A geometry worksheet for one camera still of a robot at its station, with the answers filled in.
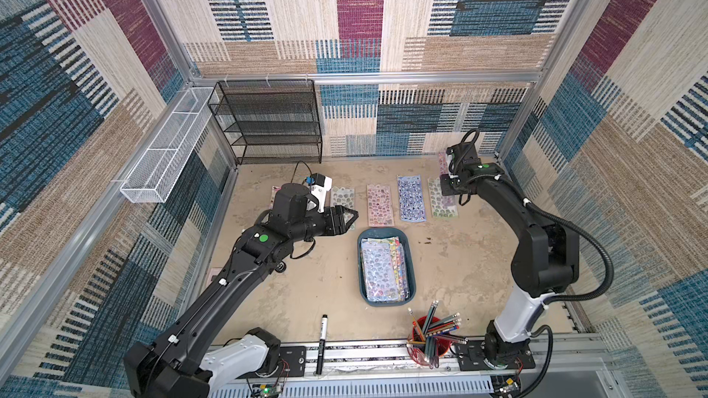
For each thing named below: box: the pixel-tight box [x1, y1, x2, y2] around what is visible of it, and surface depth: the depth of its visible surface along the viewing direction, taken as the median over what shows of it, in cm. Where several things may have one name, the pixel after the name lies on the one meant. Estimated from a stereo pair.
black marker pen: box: [316, 314, 329, 375], surface depth 77 cm
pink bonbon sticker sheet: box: [366, 184, 395, 227], surface depth 107 cm
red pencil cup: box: [407, 315, 450, 369], surface depth 70 cm
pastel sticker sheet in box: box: [359, 235, 411, 303], surface depth 89 cm
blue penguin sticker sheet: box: [397, 175, 426, 223], surface depth 109 cm
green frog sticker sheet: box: [427, 176, 460, 218], surface depth 105 cm
